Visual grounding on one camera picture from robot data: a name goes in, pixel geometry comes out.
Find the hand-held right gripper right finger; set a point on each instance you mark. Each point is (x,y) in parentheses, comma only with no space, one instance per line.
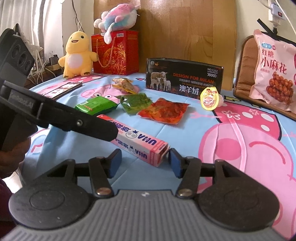
(175,162)

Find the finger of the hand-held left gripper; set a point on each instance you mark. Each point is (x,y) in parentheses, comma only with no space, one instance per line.
(87,125)

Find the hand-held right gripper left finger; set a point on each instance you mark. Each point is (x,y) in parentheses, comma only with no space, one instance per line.
(115,162)

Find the bright green snack packet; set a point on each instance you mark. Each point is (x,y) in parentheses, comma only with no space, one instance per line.
(97,105)

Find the long pink candy box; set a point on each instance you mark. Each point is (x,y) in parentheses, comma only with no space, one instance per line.
(143,141)

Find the dark green vacuum packet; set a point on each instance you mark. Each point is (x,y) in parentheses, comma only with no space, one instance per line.
(135,103)

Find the red spicy snack packet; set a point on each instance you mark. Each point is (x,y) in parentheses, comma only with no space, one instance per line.
(164,110)

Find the clear peanut snack packet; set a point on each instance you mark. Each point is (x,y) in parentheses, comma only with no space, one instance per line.
(126,84)

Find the yellow jelly cup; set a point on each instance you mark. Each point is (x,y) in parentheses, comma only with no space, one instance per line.
(209,99)

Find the black cardboard box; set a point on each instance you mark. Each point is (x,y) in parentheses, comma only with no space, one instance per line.
(185,69)

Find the person's left hand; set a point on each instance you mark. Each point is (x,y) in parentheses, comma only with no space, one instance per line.
(13,160)

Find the cartoon pig bed sheet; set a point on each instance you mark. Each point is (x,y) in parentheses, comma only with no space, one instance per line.
(208,143)

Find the black power adapter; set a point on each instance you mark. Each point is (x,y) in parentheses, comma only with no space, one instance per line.
(53,59)

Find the smartphone in clear case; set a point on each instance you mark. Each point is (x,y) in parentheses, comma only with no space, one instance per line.
(62,89)

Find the white curtain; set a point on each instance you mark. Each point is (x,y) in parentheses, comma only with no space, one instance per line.
(23,14)

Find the yellow plush chick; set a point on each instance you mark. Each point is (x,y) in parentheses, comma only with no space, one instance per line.
(76,53)

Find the red gift bag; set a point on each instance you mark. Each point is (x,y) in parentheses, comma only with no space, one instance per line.
(124,53)

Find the pastel plush unicorn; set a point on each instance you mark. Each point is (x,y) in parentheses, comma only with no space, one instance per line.
(118,18)

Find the dark red clothing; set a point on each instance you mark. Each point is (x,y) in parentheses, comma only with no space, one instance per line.
(5,204)

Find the wooden headboard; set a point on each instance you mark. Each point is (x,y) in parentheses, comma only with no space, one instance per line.
(185,34)

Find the large pink snack bag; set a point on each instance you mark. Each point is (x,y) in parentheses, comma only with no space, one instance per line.
(272,69)

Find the white power strip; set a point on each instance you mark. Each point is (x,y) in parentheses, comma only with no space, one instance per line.
(277,11)

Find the black wall tape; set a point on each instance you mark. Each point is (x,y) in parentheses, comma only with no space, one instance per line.
(263,24)

